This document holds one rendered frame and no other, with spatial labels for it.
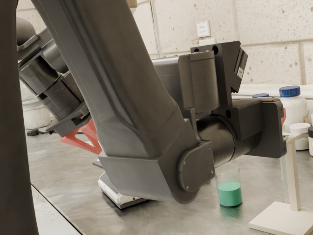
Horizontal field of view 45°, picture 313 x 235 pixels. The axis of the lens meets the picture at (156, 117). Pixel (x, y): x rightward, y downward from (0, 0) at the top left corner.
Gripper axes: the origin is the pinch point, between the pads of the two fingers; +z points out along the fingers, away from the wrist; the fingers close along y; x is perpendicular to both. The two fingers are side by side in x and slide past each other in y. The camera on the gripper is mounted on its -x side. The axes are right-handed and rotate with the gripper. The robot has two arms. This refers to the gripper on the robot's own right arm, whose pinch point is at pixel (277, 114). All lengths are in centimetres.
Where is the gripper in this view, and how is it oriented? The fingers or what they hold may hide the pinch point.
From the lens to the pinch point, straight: 55.2
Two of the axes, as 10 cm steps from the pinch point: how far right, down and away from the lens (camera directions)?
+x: 1.3, 9.8, 1.6
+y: -7.0, -0.2, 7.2
